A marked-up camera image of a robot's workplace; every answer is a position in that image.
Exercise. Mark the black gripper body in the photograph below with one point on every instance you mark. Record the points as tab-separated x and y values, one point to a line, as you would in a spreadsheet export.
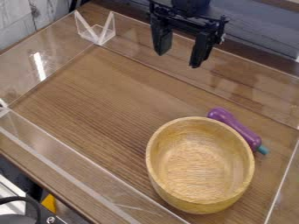
187	15

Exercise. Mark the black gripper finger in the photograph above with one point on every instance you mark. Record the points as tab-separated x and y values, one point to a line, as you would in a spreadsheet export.
201	49
162	35

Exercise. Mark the purple toy eggplant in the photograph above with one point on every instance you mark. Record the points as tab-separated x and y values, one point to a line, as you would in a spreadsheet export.
223	116

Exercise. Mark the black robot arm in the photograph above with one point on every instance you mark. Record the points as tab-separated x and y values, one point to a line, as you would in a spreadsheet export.
185	15

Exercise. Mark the brown wooden bowl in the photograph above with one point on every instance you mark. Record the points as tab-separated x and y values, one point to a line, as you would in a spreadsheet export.
199	164

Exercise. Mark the black device with screw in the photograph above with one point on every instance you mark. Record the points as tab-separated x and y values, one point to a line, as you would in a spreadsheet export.
27	215

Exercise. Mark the clear acrylic corner bracket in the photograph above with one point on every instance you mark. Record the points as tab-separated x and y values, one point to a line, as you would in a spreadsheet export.
98	34

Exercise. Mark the clear acrylic tray wall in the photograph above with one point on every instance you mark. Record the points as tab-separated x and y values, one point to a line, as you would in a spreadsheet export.
83	105

